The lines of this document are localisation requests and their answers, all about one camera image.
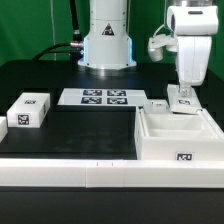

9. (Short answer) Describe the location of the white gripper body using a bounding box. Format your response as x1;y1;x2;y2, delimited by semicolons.
176;36;212;86

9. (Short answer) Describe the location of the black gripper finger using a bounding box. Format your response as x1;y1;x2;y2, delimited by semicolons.
179;86;191;97

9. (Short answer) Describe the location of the white cabinet door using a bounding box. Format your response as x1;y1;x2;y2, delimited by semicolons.
143;99;171;114
167;84;201;114

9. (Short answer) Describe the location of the white cabinet body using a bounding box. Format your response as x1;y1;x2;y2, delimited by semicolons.
134;108;224;161

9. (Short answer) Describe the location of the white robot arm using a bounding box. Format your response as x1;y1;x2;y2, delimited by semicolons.
79;0;219;96

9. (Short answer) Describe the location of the white cabinet top block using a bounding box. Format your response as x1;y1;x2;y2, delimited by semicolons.
7;93;50;128

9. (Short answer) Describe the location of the white base tag plate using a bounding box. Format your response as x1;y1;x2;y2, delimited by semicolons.
58;88;147;107

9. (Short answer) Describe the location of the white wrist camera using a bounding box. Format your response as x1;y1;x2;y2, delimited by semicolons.
148;34;177;62

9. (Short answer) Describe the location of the black thick cable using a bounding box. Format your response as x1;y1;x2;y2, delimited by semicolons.
32;0;84;62

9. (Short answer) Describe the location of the white left fence rail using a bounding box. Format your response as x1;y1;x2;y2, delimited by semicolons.
0;116;8;142

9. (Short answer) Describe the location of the white fence rail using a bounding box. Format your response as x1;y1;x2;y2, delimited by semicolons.
0;158;224;188
0;116;8;142

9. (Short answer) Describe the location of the white front fence rail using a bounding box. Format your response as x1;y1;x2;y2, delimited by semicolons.
0;158;224;188

